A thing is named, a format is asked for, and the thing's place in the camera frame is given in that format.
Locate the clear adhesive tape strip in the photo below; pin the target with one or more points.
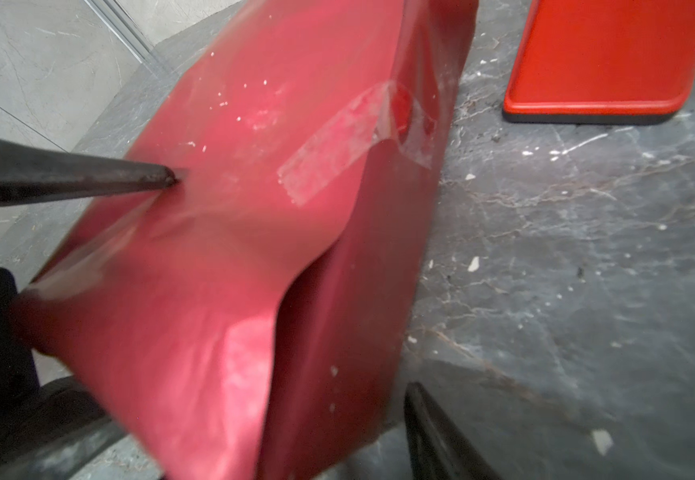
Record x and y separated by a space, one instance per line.
385 112

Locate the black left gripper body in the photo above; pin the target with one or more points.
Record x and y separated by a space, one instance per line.
47 431

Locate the red tape dispenser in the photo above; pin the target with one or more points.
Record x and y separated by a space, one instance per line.
603 62

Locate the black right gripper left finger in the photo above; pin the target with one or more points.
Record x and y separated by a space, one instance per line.
30 175

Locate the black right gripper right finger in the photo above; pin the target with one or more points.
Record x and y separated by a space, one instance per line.
437 448

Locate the dark red wrapping paper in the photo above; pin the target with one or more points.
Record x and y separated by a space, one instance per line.
164 305

